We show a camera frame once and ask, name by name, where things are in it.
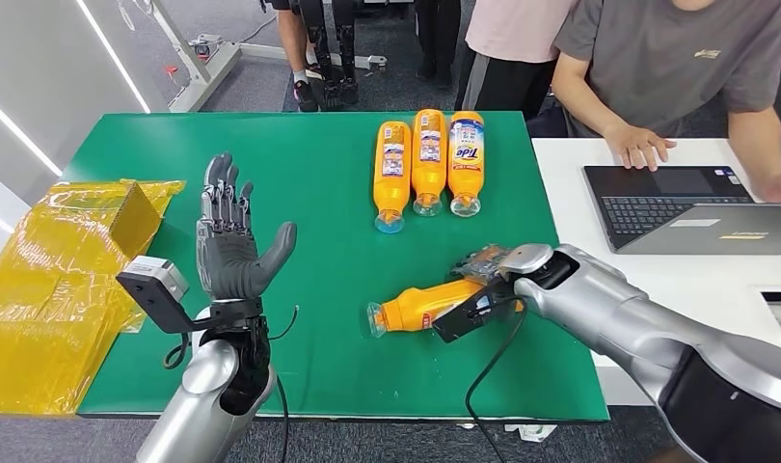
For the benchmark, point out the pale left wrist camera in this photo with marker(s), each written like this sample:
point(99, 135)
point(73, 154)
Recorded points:
point(157, 271)

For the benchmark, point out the person's right hand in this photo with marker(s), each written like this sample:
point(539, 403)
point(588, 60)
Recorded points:
point(636, 146)

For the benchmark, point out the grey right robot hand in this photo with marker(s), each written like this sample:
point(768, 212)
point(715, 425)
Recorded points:
point(483, 265)

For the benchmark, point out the person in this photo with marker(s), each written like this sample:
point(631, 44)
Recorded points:
point(295, 38)
point(659, 57)
point(436, 32)
point(512, 25)

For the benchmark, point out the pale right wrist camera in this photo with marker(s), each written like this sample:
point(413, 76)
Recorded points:
point(467, 319)

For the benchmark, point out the dark grey laptop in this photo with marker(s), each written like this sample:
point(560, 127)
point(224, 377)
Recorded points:
point(652, 211)

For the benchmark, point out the humanoid robot with black legs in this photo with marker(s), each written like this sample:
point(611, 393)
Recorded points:
point(344, 45)

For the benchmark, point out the orange detergent bottle bluish cap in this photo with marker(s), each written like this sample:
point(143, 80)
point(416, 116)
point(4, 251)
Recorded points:
point(392, 192)

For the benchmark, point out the red stand knob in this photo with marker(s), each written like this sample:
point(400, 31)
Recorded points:
point(172, 71)

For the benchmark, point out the black stand caster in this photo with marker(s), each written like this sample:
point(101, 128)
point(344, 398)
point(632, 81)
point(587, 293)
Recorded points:
point(204, 46)

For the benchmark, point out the white table foot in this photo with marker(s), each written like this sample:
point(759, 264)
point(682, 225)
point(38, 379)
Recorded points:
point(531, 433)

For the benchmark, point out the orange detergent bottle clear cap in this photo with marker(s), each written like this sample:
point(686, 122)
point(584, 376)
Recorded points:
point(429, 172)
point(416, 307)
point(465, 185)

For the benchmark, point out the white robot gantry stand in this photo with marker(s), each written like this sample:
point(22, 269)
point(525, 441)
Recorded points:
point(205, 76)

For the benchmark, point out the yellow film wrapped flat stack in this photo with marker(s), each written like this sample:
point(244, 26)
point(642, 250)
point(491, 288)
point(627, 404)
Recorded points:
point(39, 332)

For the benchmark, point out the yellow film wrapped carton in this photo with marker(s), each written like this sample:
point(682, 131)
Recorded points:
point(122, 223)

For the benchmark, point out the person's left forearm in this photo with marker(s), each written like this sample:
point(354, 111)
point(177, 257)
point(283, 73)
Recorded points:
point(758, 147)

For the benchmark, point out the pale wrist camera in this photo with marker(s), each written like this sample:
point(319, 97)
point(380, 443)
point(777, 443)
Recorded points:
point(467, 319)
point(157, 271)

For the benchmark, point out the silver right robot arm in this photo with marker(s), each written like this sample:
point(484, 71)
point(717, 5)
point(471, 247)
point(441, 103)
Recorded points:
point(620, 313)

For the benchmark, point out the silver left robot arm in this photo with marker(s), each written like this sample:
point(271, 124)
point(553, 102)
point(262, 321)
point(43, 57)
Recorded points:
point(199, 409)

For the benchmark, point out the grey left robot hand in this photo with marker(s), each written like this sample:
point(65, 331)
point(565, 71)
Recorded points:
point(227, 268)

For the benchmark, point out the person's right forearm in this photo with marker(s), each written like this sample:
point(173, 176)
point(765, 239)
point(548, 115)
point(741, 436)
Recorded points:
point(582, 105)

